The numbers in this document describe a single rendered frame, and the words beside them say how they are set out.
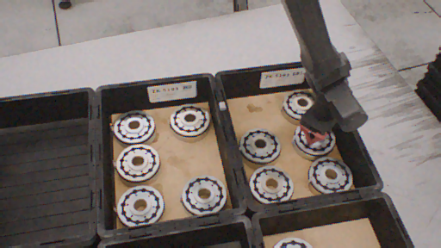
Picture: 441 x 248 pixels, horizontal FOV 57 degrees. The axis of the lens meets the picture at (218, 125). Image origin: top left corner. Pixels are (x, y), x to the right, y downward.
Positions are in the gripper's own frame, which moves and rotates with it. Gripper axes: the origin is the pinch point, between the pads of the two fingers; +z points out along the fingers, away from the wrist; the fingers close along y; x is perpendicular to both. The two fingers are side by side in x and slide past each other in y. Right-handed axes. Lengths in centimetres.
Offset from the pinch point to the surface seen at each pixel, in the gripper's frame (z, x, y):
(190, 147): 3.9, 22.8, -21.3
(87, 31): 86, 168, 39
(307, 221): 0.4, -10.9, -20.6
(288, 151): 4.0, 3.5, -5.9
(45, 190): 4, 40, -52
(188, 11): 87, 135, 95
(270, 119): 4.0, 12.7, -0.5
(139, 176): 0.8, 25.2, -36.3
